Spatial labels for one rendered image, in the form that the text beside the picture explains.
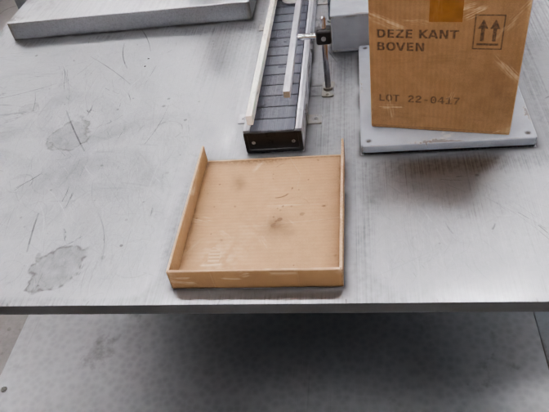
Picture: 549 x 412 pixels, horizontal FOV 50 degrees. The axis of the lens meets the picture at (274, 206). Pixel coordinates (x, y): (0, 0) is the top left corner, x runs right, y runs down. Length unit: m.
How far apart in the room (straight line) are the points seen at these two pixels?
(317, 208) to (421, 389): 0.64
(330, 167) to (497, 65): 0.32
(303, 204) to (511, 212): 0.33
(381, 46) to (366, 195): 0.25
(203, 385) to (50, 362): 0.44
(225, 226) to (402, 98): 0.38
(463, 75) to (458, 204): 0.21
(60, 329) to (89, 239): 0.76
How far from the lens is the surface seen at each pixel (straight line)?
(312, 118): 1.17
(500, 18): 0.98
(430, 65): 1.02
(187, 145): 1.17
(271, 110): 1.13
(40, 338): 1.79
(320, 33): 1.18
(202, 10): 1.60
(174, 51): 1.51
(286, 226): 0.95
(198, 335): 1.62
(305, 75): 1.22
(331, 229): 0.94
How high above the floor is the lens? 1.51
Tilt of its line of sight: 43 degrees down
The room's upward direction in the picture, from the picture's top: 11 degrees counter-clockwise
